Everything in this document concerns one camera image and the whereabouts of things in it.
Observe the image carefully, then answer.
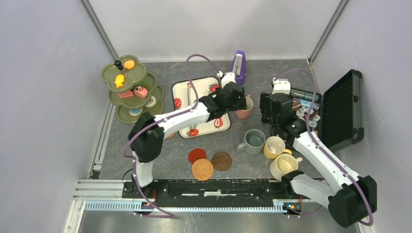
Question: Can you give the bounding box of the light brown round coaster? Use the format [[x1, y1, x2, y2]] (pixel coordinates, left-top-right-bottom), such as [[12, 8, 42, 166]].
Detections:
[[167, 133, 175, 139]]

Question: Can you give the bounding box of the white chocolate drizzle donut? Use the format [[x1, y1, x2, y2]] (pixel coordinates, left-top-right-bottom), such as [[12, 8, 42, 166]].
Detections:
[[145, 95, 157, 108]]

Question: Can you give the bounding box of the green white cake slice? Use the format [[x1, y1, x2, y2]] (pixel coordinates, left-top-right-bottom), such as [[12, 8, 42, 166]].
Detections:
[[138, 81, 148, 86]]

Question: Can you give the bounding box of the blue frosted donut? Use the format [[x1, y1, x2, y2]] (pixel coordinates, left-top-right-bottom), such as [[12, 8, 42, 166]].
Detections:
[[128, 108, 143, 117]]

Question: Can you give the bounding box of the round orange biscuit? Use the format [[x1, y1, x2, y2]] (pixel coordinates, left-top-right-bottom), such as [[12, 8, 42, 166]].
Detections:
[[124, 60, 136, 70]]

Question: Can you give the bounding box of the pink cake slice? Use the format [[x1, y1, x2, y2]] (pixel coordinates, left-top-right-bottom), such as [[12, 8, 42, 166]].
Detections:
[[117, 91, 135, 99]]

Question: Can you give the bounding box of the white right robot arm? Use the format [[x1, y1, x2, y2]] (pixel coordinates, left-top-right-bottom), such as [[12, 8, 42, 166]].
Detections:
[[259, 93, 377, 228]]

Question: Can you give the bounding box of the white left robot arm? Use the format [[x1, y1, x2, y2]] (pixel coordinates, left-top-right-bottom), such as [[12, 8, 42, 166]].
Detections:
[[126, 82, 247, 198]]

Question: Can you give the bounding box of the pink ceramic mug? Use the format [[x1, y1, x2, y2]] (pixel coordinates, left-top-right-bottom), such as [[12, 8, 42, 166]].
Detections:
[[235, 94, 254, 120]]

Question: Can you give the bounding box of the purple metronome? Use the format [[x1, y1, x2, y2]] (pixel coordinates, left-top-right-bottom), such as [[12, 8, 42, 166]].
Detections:
[[230, 50, 247, 85]]

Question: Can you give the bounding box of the yellow ceramic mug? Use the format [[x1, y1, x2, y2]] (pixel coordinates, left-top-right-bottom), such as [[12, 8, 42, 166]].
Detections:
[[263, 136, 292, 159]]

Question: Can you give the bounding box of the grey ceramic mug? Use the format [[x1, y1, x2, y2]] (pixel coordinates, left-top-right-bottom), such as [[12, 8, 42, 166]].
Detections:
[[236, 129, 266, 155]]

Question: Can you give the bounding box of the strawberry print serving tray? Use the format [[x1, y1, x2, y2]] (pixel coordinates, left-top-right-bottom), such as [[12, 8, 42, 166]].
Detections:
[[172, 76, 231, 139]]

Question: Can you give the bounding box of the cream ceramic mug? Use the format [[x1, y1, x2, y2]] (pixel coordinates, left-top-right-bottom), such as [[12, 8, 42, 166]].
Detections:
[[270, 154, 303, 181]]

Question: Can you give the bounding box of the open black case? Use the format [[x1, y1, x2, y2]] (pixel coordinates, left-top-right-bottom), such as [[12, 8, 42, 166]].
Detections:
[[281, 69, 364, 153]]

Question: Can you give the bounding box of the dark brown round coaster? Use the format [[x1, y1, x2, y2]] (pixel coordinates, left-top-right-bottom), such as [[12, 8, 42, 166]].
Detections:
[[211, 151, 232, 171]]

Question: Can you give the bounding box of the red round coaster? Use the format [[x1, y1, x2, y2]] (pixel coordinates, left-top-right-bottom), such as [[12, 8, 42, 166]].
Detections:
[[188, 148, 207, 164]]

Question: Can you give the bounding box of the woven round coaster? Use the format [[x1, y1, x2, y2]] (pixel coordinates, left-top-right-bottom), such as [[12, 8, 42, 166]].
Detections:
[[191, 159, 214, 181]]

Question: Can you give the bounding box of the green tiered dessert stand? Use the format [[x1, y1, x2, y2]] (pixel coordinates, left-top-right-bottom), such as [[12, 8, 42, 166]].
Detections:
[[101, 55, 164, 124]]

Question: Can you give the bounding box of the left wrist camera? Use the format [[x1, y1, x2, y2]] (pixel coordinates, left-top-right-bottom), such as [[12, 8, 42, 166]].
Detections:
[[217, 71, 236, 88]]

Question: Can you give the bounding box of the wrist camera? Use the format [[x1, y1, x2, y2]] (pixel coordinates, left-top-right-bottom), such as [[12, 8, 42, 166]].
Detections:
[[217, 71, 236, 88], [272, 78, 291, 95]]

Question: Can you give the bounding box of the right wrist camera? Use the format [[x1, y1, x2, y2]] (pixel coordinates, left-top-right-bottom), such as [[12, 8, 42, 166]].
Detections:
[[272, 78, 291, 95]]

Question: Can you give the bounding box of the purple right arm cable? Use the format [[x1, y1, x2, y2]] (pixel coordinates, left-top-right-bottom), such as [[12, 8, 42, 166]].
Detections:
[[274, 68, 375, 227]]

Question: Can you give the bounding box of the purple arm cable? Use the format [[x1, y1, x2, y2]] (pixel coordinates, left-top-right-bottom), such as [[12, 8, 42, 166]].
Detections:
[[122, 54, 223, 219], [274, 68, 375, 227]]

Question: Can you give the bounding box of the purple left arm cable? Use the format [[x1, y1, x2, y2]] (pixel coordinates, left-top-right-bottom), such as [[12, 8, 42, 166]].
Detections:
[[122, 54, 223, 219]]

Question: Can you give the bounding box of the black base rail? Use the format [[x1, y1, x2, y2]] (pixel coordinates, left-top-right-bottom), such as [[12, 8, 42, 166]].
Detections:
[[142, 179, 301, 208]]

